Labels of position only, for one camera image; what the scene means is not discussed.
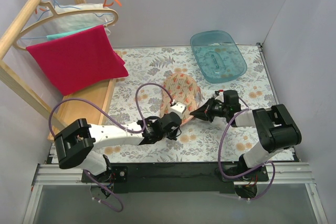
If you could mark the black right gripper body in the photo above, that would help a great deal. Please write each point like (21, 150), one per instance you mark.
(209, 107)

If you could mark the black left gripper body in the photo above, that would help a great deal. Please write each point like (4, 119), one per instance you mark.
(182, 118)

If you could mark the peach floral mesh laundry bag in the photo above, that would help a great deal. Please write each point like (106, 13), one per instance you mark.
(185, 90)

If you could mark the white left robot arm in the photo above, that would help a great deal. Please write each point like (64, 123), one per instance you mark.
(77, 144)

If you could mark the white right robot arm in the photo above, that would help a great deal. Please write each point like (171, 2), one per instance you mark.
(275, 127)

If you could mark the clear teal plastic tub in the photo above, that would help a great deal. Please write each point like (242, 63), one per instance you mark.
(218, 56)

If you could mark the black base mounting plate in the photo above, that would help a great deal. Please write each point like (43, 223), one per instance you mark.
(172, 177)

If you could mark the floral patterned table mat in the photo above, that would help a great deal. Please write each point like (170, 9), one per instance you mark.
(140, 93)

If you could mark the magenta red towel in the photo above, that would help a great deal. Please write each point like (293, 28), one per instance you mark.
(77, 61)

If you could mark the white cloth on hanger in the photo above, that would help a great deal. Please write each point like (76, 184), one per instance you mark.
(79, 21)

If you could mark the teal folded cloth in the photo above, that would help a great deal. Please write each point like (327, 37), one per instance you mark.
(64, 34)

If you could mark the beige wooden hanger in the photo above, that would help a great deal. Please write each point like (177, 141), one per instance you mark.
(65, 19)

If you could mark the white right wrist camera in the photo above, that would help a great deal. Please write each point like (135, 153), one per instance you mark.
(218, 95)

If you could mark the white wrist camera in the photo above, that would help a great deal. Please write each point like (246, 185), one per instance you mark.
(218, 95)
(178, 108)

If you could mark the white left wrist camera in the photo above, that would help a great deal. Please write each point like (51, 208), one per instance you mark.
(178, 108)

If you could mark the aluminium frame rail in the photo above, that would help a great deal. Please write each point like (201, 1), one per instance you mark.
(283, 203)

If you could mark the blue wire hanger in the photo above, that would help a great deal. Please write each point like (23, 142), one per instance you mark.
(58, 11)

